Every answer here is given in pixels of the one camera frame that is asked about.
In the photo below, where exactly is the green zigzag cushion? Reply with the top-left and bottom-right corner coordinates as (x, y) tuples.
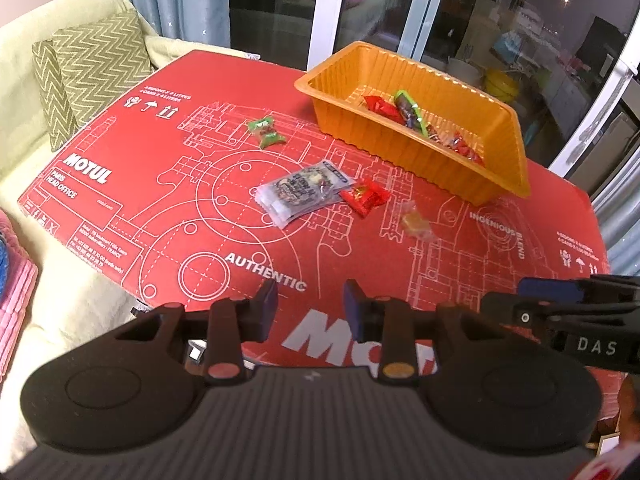
(31, 10), (153, 153)

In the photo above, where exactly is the white green snack packet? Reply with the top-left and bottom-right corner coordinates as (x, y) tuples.
(392, 89), (441, 138)

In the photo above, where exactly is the white bucket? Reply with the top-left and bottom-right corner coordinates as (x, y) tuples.
(446, 56), (483, 86)

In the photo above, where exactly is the green candy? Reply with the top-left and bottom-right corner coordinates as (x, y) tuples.
(247, 116), (287, 148)

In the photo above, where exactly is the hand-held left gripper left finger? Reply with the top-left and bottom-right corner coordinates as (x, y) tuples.
(112, 277), (279, 386)

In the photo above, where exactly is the orange plastic tray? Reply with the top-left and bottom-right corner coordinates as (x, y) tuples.
(294, 40), (531, 207)

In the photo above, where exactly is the blue patterned blanket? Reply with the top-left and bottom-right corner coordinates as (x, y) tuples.
(0, 240), (11, 301)

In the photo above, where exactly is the yellow bucket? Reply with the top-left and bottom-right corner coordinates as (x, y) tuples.
(482, 69), (520, 103)

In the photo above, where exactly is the grey snack packet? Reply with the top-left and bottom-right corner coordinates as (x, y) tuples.
(256, 160), (353, 230)

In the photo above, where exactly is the clear yellow candy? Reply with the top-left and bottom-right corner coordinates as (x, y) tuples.
(400, 201), (435, 238)

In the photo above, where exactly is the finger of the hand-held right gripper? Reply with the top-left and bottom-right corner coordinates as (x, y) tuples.
(517, 274), (640, 307)
(481, 291), (640, 334)

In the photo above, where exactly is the grey blue curtain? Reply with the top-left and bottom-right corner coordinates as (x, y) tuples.
(100, 0), (231, 53)
(592, 135), (640, 277)

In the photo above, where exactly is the red printed cardboard sheet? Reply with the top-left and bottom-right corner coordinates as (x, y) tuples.
(17, 50), (613, 421)

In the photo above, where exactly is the large red snack packet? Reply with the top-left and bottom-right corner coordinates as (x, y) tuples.
(362, 95), (401, 121)

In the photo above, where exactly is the pale yellow sofa cover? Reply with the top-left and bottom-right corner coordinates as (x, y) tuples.
(0, 0), (261, 401)

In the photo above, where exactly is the small red snack packet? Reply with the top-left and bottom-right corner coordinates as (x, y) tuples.
(340, 177), (391, 218)

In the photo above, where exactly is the pink ribbed blanket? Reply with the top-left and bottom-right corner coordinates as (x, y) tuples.
(0, 210), (40, 381)

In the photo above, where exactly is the white window frame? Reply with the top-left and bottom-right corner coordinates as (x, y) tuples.
(306, 0), (640, 196)

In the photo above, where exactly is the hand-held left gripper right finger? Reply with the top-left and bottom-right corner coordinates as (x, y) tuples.
(342, 279), (523, 386)

